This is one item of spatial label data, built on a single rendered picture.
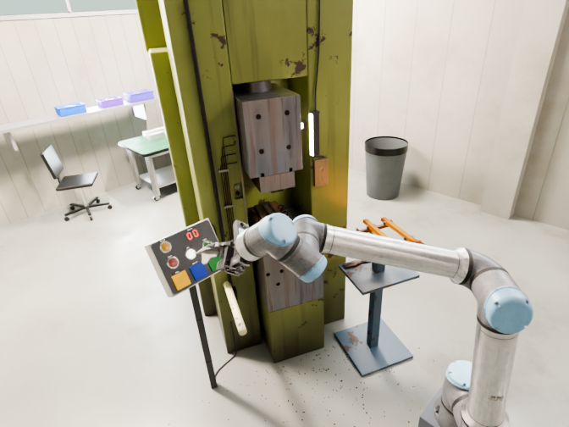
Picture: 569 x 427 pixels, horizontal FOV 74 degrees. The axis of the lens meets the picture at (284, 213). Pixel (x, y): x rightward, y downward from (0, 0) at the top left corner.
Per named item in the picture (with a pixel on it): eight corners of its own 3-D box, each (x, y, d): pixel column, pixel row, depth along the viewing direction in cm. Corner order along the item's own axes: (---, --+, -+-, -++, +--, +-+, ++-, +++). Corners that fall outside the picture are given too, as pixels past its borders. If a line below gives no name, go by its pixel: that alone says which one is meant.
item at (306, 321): (324, 347, 269) (323, 297, 246) (273, 363, 259) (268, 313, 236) (296, 298, 316) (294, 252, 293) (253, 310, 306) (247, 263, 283)
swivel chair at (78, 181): (101, 198, 516) (80, 135, 473) (118, 211, 479) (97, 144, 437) (57, 213, 482) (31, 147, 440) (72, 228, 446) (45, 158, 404)
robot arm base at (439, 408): (488, 414, 157) (494, 399, 153) (470, 448, 146) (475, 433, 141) (444, 387, 170) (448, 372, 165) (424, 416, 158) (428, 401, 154)
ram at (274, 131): (317, 166, 208) (316, 92, 189) (250, 179, 198) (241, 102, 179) (291, 145, 244) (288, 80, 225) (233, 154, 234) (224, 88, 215)
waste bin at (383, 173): (411, 191, 481) (417, 141, 448) (389, 206, 450) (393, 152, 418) (376, 181, 514) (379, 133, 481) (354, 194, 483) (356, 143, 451)
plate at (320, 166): (328, 184, 230) (328, 158, 222) (315, 186, 228) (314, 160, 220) (327, 183, 232) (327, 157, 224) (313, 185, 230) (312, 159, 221)
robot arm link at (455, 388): (472, 384, 159) (481, 355, 151) (489, 423, 144) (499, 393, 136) (436, 383, 161) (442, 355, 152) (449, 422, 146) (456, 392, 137)
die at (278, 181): (295, 186, 209) (294, 170, 205) (261, 193, 204) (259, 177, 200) (273, 163, 245) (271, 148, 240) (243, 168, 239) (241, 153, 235)
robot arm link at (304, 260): (328, 248, 109) (298, 222, 105) (330, 273, 99) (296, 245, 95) (306, 267, 113) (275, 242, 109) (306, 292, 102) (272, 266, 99)
